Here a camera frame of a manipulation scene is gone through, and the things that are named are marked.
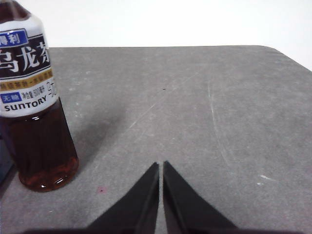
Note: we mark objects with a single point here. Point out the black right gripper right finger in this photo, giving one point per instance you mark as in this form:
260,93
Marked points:
185,207

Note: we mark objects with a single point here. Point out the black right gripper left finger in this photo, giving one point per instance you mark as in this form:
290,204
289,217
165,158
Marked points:
139,204

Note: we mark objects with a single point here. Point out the dark oolong tea bottle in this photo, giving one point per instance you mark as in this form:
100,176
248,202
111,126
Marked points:
36,126

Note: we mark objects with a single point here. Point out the dark blue tray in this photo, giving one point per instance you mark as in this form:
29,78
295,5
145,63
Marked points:
5,170

